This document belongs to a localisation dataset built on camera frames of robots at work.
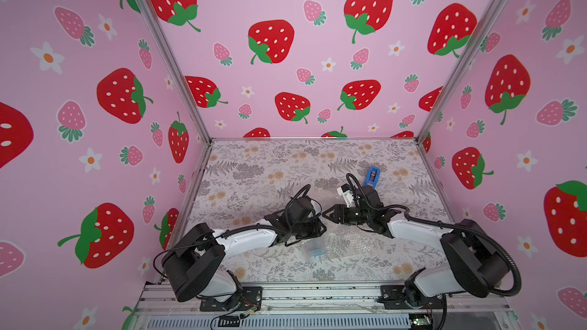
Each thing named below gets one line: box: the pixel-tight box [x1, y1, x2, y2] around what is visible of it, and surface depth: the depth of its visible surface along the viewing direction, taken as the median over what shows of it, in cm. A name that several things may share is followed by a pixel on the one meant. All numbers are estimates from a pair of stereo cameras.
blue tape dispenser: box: [363, 165, 382, 189], surface depth 103 cm
